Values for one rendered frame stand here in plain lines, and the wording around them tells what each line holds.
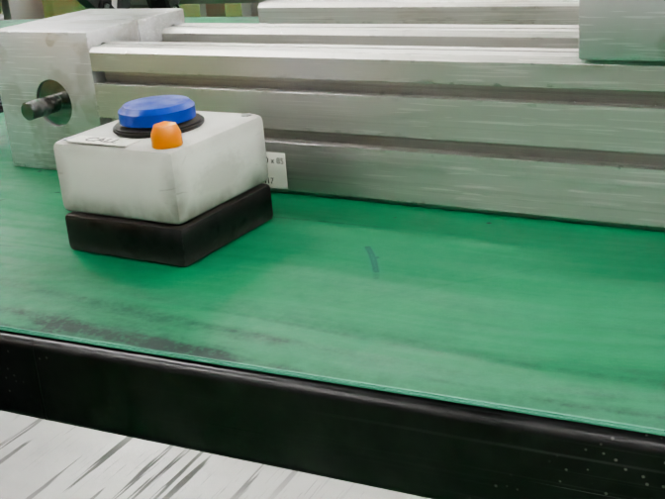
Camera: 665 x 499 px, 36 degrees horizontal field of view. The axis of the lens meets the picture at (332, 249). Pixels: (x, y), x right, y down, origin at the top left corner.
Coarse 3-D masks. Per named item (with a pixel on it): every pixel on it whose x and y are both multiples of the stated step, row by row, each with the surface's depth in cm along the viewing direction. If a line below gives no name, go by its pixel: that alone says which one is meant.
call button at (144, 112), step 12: (156, 96) 55; (168, 96) 55; (180, 96) 55; (120, 108) 54; (132, 108) 53; (144, 108) 53; (156, 108) 52; (168, 108) 52; (180, 108) 53; (192, 108) 53; (120, 120) 53; (132, 120) 52; (144, 120) 52; (156, 120) 52; (168, 120) 52; (180, 120) 53
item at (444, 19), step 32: (288, 0) 81; (320, 0) 80; (352, 0) 78; (384, 0) 76; (416, 0) 75; (448, 0) 74; (480, 0) 72; (512, 0) 71; (544, 0) 70; (576, 0) 69
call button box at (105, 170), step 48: (96, 144) 52; (144, 144) 51; (192, 144) 51; (240, 144) 54; (96, 192) 53; (144, 192) 51; (192, 192) 51; (240, 192) 55; (96, 240) 54; (144, 240) 52; (192, 240) 51
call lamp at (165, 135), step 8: (152, 128) 50; (160, 128) 50; (168, 128) 50; (176, 128) 50; (152, 136) 50; (160, 136) 50; (168, 136) 50; (176, 136) 50; (152, 144) 50; (160, 144) 50; (168, 144) 50; (176, 144) 50
